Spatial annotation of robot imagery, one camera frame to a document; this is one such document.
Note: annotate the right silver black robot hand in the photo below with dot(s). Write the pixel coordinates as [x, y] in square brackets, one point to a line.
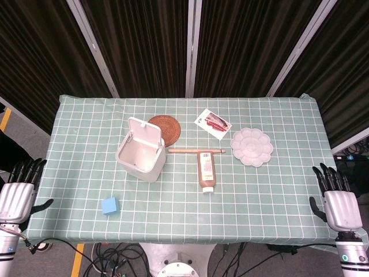
[343, 207]

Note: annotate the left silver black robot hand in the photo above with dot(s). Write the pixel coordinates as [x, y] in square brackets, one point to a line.
[15, 202]

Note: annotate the blue foam cube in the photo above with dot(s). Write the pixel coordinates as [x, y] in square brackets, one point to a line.
[110, 206]

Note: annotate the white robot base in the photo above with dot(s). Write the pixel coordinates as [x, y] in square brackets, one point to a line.
[178, 259]

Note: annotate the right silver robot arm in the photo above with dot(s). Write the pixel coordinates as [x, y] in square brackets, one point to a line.
[353, 254]

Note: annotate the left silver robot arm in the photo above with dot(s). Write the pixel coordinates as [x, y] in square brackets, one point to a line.
[8, 248]

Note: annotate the white small trash bin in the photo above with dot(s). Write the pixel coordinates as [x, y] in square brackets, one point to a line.
[144, 155]

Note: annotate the green checkered tablecloth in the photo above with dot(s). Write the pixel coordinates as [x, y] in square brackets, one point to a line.
[178, 210]

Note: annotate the white flower-shaped palette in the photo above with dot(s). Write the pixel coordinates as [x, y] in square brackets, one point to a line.
[252, 147]

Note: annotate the dark brown curtain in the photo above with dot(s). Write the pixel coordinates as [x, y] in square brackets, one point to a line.
[37, 57]
[248, 46]
[343, 72]
[138, 46]

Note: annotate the brown bottle with white cap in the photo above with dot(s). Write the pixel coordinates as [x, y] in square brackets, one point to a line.
[206, 171]

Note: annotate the printed snack packet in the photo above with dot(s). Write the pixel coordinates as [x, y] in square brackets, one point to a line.
[213, 124]

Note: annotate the wooden stick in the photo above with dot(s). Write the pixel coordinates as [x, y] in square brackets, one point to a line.
[184, 150]

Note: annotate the brown woven round coaster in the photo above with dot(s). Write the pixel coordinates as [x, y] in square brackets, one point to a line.
[171, 128]

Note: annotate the silver partition post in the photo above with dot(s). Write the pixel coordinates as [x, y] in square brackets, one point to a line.
[302, 49]
[193, 49]
[92, 49]
[350, 144]

